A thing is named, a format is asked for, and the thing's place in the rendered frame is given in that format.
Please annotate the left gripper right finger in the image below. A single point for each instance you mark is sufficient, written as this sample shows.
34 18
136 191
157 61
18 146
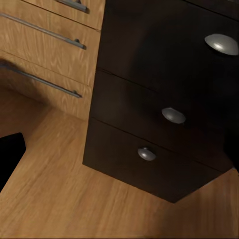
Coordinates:
231 148

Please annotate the cabinet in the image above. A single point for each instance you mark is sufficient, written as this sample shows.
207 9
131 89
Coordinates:
49 51
166 94

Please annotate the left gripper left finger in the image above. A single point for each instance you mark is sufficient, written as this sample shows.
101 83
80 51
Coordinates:
12 148

